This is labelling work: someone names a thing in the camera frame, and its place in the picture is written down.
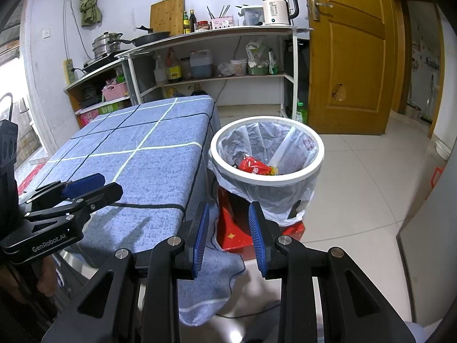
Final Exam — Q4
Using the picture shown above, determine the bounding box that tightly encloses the clear water filter jug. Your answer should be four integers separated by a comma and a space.
238, 4, 265, 26

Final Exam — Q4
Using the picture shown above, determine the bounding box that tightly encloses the person's left hand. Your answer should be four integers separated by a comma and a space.
34, 254, 58, 298

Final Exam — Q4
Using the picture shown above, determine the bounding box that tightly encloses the pink plastic basket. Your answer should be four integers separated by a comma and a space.
102, 81, 128, 102

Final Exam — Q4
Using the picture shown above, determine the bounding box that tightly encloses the yellow label sauce bottle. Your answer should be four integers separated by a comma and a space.
166, 47, 183, 82

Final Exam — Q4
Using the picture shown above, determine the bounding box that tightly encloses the small green white bag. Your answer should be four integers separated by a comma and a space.
268, 48, 281, 75

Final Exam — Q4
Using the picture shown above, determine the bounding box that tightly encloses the white plastic bottle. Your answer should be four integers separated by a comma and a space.
154, 54, 168, 86

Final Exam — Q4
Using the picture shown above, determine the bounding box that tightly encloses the red box under bin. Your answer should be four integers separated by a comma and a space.
216, 188, 306, 252

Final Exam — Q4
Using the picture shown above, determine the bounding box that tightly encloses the red snack wrapper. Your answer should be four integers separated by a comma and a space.
236, 155, 274, 176

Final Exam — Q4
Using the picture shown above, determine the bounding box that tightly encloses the steel steamer pot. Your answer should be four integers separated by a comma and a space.
92, 32, 124, 59

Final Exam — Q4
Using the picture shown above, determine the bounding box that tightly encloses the yellow wooden door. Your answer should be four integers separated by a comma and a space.
302, 0, 398, 136

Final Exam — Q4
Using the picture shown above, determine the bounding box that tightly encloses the pink chopstick holder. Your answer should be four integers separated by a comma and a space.
206, 4, 234, 29

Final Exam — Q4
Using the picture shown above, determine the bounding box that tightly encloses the white electric kettle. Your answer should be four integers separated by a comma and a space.
260, 0, 298, 26

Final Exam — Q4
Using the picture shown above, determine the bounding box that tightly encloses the black induction cooker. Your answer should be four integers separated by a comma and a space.
83, 52, 124, 72

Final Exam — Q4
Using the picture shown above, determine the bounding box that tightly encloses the dark plastic canister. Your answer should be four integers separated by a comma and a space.
189, 50, 214, 78

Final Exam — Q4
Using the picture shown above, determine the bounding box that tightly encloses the blue checked tablecloth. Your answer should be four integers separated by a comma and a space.
18, 95, 247, 327

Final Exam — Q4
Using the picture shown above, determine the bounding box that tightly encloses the clear plastic bin liner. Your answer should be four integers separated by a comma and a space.
207, 121, 320, 227

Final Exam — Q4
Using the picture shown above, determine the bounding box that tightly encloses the green cardboard box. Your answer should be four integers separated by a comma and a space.
97, 100, 125, 115

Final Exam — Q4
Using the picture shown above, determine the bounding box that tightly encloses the bamboo cutting board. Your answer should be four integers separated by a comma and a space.
149, 0, 185, 37

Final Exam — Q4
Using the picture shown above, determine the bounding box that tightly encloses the green detergent bottle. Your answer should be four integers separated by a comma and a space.
293, 102, 308, 124

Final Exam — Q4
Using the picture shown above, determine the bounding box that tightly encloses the large green white bag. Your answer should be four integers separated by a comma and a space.
246, 39, 270, 68

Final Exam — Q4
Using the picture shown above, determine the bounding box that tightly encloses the white framed shelf unit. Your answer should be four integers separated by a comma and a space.
114, 25, 315, 120

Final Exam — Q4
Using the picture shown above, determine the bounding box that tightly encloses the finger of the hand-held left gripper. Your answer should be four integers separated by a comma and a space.
27, 172, 106, 204
23, 182, 124, 223

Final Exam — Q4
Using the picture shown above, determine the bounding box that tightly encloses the white plastic tub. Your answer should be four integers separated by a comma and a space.
229, 58, 248, 76

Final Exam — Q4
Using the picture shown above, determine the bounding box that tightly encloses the black frying pan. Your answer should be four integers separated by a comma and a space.
118, 26, 171, 48

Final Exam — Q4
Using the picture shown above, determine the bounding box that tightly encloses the white round bin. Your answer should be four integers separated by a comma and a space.
209, 116, 325, 222

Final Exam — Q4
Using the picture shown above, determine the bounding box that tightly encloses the low wooden cabinet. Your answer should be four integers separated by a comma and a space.
66, 57, 134, 129

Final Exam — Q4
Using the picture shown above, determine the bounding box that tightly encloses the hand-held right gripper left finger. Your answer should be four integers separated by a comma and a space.
41, 202, 210, 343

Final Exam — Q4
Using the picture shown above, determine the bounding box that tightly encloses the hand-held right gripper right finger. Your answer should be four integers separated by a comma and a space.
248, 201, 416, 343

